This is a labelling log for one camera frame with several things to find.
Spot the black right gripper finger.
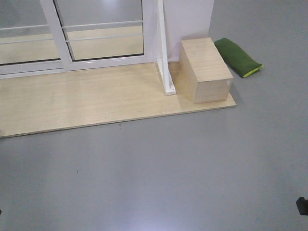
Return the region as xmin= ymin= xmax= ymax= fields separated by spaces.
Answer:
xmin=296 ymin=197 xmax=308 ymax=216

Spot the white framed sliding glass door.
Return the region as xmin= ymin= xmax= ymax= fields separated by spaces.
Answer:
xmin=40 ymin=0 xmax=158 ymax=71

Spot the green cushion bag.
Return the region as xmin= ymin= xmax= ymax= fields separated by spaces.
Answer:
xmin=214 ymin=38 xmax=264 ymax=78

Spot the light wooden box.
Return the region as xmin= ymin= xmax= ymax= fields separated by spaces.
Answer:
xmin=179 ymin=38 xmax=233 ymax=103

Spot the light wooden floor platform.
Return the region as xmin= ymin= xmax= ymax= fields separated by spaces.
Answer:
xmin=0 ymin=63 xmax=236 ymax=138

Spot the fixed white framed glass panel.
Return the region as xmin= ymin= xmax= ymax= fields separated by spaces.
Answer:
xmin=0 ymin=0 xmax=63 ymax=76

